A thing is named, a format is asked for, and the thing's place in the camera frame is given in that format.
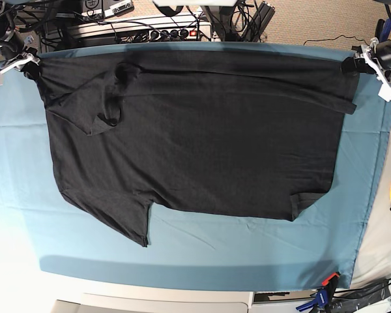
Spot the blue handled clamp top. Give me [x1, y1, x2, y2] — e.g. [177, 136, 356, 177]
[375, 18, 391, 42]

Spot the white power strip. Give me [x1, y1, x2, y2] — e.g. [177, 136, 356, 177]
[115, 20, 212, 44]

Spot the black bag with cables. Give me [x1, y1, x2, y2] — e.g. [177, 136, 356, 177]
[328, 278, 391, 312]

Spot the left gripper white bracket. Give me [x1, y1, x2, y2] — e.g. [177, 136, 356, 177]
[341, 38, 391, 102]

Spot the blue orange clamp lower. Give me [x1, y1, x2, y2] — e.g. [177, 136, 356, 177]
[296, 272, 340, 312]

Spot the teal table cloth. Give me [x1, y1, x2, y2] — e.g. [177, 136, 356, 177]
[0, 42, 391, 291]

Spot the white tray bottom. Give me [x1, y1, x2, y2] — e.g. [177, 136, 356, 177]
[51, 293, 249, 313]

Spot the dark grey T-shirt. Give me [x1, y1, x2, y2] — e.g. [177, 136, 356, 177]
[35, 50, 359, 246]

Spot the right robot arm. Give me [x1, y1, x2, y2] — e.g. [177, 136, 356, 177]
[0, 1, 40, 86]

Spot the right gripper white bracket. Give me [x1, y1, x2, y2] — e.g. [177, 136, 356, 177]
[0, 52, 41, 86]

